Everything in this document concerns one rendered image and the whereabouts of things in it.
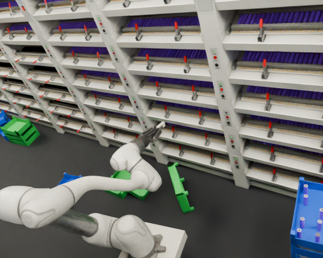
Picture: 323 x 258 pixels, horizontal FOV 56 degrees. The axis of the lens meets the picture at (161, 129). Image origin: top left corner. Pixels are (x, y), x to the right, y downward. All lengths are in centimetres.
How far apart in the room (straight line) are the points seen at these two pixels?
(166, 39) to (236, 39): 39
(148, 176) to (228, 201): 81
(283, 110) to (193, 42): 56
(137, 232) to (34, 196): 60
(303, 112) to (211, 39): 56
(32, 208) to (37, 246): 144
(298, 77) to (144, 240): 108
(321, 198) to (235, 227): 67
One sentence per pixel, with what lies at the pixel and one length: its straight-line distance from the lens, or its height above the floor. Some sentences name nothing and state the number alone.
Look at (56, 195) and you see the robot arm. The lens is 120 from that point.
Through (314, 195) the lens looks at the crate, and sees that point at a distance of 160.
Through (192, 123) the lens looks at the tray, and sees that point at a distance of 196.
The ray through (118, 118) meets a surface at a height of 38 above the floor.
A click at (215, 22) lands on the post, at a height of 122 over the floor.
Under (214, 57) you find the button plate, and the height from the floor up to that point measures 105.
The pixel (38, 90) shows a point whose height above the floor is 56.
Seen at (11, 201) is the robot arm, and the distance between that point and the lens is 127.
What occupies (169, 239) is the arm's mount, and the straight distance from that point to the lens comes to 181.
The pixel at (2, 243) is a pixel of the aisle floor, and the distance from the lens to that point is 284.
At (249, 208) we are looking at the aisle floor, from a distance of 214.
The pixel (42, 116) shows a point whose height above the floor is 17.
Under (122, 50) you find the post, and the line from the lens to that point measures 195.
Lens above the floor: 178
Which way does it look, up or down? 38 degrees down
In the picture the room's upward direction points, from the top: 21 degrees counter-clockwise
